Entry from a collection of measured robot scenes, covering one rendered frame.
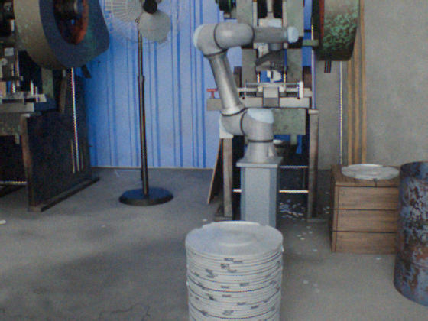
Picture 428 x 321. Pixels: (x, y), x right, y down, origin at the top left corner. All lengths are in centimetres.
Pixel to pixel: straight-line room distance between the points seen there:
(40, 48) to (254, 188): 160
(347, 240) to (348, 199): 20
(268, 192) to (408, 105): 233
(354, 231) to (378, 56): 216
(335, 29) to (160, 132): 212
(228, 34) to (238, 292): 104
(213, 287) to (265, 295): 15
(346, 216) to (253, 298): 94
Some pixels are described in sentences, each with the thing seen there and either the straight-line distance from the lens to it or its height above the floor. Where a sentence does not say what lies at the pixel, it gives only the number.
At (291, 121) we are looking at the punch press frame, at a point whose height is 58.
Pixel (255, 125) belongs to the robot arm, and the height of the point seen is 61.
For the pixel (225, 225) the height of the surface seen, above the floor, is 35.
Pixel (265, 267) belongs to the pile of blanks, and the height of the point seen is 30.
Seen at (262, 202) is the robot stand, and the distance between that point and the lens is 196.
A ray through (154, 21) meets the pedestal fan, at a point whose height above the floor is 121.
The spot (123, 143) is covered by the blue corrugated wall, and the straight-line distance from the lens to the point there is 412.
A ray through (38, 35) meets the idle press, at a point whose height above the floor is 112.
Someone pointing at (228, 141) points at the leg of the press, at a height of 47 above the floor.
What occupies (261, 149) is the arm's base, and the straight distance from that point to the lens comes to 193.
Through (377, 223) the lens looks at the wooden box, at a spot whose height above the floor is 15.
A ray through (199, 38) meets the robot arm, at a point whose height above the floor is 99.
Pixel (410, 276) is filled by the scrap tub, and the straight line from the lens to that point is 174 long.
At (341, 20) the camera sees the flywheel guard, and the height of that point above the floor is 113.
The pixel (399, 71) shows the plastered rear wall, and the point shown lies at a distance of 399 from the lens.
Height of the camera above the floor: 83
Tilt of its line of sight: 10 degrees down
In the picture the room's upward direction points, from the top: 1 degrees counter-clockwise
